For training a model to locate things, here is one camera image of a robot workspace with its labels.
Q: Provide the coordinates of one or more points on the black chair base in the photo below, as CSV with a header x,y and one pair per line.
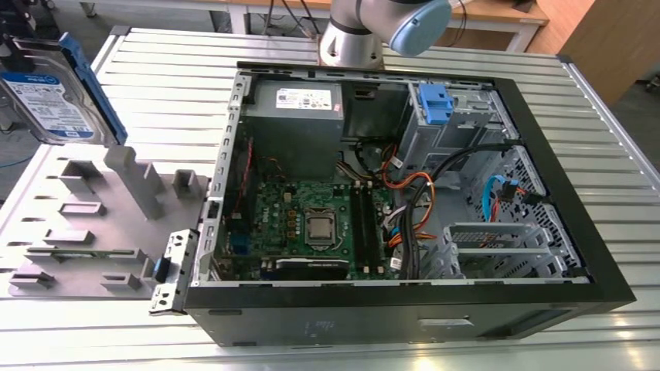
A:
x,y
652,81

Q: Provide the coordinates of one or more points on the hard disk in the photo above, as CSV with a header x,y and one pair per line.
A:
x,y
47,100

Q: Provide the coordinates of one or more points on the metal disk bay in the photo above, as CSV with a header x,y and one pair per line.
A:
x,y
498,251

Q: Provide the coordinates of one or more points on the grey parts rack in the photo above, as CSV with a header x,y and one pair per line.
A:
x,y
119,232

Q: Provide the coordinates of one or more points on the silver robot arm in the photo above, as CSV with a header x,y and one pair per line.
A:
x,y
351,42

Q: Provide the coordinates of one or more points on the black RAM slot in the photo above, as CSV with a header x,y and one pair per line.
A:
x,y
374,228
360,228

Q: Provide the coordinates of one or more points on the silver CPU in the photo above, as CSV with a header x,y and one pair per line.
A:
x,y
320,227

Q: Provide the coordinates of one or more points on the green motherboard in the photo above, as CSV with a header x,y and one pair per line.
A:
x,y
315,193

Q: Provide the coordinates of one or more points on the grey power supply unit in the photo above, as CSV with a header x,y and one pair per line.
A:
x,y
294,143

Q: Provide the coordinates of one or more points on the blue plastic drive latch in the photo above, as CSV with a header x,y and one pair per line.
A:
x,y
435,104

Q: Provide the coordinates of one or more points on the green RAM stick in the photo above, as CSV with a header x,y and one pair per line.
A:
x,y
83,253

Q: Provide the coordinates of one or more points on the wooden desk white frame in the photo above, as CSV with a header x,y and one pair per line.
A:
x,y
511,13
235,25

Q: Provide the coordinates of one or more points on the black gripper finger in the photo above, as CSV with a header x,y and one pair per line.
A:
x,y
16,54

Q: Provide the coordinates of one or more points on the grey metal card bracket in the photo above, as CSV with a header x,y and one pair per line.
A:
x,y
175,241

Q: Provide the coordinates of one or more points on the metal drive cage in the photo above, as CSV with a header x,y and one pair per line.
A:
x,y
464,131

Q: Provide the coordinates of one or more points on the brown wooden cabinet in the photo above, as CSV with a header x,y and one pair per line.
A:
x,y
608,46

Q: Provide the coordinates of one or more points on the black PC case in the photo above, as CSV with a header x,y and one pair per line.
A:
x,y
360,309

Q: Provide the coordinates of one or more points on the black graphics card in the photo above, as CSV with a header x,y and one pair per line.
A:
x,y
310,267

